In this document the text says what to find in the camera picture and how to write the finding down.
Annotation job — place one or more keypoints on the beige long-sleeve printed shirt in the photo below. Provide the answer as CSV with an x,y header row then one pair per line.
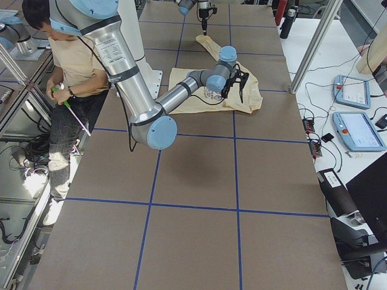
x,y
208,99

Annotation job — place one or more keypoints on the blue teach pendant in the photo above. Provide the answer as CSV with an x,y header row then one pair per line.
x,y
352,91
357,132

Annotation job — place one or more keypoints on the brown paper roll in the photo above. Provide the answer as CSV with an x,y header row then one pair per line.
x,y
338,200

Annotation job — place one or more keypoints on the lower blue teach pendant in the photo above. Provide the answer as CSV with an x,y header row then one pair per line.
x,y
357,132

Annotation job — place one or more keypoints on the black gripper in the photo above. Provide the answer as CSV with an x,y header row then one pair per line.
x,y
203,16
240,81

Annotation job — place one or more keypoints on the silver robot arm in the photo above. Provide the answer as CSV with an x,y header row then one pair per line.
x,y
185,6
150,123

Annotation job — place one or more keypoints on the upper blue teach pendant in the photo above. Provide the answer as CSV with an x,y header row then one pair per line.
x,y
352,91

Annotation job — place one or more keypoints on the red cylindrical bottle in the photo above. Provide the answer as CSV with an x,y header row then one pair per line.
x,y
280,11

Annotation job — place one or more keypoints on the aluminium frame post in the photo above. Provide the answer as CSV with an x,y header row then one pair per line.
x,y
318,36

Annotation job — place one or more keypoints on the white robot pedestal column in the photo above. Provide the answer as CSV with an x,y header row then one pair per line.
x,y
131,32

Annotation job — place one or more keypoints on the black monitor screen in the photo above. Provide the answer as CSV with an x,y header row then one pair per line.
x,y
368,192

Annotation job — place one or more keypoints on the seated person in beige shirt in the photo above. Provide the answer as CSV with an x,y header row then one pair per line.
x,y
79,86

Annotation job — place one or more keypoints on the black water bottle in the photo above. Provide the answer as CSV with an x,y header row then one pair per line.
x,y
287,24

